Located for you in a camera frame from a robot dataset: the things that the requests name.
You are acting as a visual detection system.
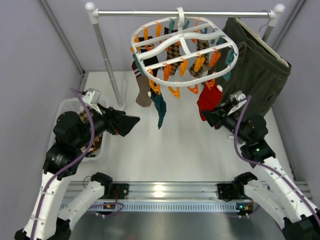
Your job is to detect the red sock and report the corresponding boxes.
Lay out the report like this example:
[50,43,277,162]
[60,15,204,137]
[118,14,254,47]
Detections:
[197,83,223,121]

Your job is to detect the teal sock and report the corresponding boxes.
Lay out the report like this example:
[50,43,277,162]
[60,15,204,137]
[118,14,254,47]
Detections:
[150,94,167,129]

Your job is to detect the white oval clip hanger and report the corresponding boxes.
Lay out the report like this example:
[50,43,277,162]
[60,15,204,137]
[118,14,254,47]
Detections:
[130,7,239,98]

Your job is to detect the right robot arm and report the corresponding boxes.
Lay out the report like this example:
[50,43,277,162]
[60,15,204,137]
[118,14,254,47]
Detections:
[201,107,320,240]

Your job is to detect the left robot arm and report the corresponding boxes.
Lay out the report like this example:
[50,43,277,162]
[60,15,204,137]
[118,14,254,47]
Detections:
[14,107,140,240]

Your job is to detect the white hanger with metal hook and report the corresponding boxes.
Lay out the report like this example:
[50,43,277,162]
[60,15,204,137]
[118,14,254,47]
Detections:
[235,4,289,67]

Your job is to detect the white laundry basket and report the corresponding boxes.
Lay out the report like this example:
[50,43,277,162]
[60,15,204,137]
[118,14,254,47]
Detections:
[55,97,107,162]

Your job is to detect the brown striped sock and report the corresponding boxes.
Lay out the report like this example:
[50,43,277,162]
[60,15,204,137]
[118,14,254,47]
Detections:
[131,61,152,108]

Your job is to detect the olive green shorts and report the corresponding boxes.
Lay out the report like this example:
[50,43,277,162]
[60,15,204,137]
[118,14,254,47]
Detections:
[215,18,292,121]

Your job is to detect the black sock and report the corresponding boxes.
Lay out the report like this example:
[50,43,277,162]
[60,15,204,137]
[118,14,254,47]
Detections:
[138,36,159,77]

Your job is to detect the brown argyle sock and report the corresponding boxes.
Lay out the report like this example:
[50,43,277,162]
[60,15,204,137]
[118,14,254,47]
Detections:
[189,39,210,78]
[166,42,181,76]

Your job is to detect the white metal clothes rack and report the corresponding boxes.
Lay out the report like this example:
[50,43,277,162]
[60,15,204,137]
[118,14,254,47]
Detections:
[84,1,286,110]

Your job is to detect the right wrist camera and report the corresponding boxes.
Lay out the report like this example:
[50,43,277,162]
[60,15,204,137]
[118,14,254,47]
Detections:
[228,90,247,115]

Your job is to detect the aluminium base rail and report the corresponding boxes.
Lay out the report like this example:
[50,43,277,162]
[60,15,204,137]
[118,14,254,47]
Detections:
[59,180,313,213]

